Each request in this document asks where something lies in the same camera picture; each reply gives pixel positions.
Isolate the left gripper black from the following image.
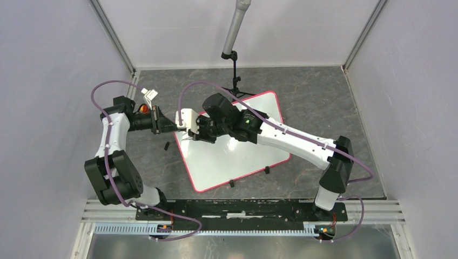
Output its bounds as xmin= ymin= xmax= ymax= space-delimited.
xmin=127 ymin=105 xmax=180 ymax=135

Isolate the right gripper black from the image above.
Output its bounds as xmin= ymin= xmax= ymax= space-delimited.
xmin=188 ymin=114 xmax=230 ymax=144

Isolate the whiteboard with pink frame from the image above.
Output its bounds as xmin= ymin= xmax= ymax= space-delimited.
xmin=171 ymin=91 xmax=292 ymax=194

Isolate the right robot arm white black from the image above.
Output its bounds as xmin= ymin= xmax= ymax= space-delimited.
xmin=177 ymin=93 xmax=354 ymax=220

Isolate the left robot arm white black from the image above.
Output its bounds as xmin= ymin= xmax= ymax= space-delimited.
xmin=84 ymin=96 xmax=178 ymax=220

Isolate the colourful toy block car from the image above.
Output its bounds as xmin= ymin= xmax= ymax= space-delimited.
xmin=137 ymin=104 xmax=150 ymax=114

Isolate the black microphone tripod stand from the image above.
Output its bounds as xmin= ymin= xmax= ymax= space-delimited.
xmin=221 ymin=51 xmax=255 ymax=98

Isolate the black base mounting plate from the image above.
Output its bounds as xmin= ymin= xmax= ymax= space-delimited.
xmin=136 ymin=199 xmax=348 ymax=231

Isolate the silver microphone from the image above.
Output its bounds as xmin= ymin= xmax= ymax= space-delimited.
xmin=221 ymin=0 xmax=251 ymax=59

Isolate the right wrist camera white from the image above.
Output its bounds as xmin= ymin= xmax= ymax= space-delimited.
xmin=175 ymin=108 xmax=199 ymax=134

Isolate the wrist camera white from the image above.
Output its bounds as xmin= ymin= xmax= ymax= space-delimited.
xmin=141 ymin=88 xmax=158 ymax=109
xmin=175 ymin=108 xmax=199 ymax=134

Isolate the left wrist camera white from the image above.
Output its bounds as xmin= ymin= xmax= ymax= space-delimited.
xmin=141 ymin=88 xmax=158 ymax=109

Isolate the slotted aluminium rail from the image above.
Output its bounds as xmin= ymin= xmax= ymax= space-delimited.
xmin=94 ymin=223 xmax=319 ymax=237

